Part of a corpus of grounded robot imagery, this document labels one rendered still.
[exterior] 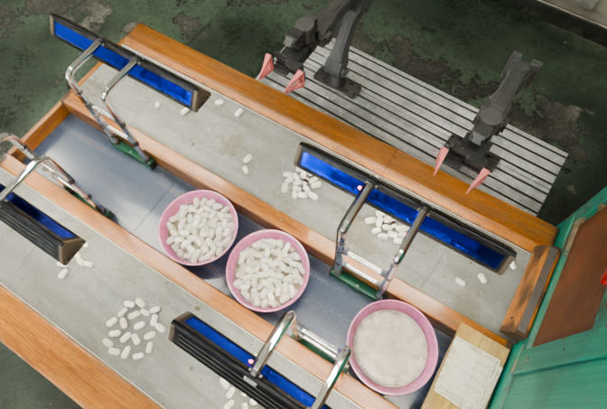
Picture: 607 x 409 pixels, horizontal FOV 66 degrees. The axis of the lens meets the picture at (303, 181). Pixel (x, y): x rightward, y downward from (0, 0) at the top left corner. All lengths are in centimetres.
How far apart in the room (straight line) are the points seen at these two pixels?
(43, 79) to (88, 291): 189
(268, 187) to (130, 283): 55
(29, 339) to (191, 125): 87
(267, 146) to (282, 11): 164
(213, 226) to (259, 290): 27
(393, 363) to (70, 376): 95
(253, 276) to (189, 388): 37
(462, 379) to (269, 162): 93
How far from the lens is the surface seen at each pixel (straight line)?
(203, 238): 162
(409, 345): 152
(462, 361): 149
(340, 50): 180
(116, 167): 191
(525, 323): 148
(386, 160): 167
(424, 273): 156
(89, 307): 167
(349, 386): 145
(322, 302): 157
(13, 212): 144
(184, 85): 146
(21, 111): 322
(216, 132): 179
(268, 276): 154
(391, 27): 313
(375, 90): 195
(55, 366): 165
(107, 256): 169
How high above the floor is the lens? 221
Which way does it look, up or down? 64 degrees down
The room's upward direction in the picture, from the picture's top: 4 degrees counter-clockwise
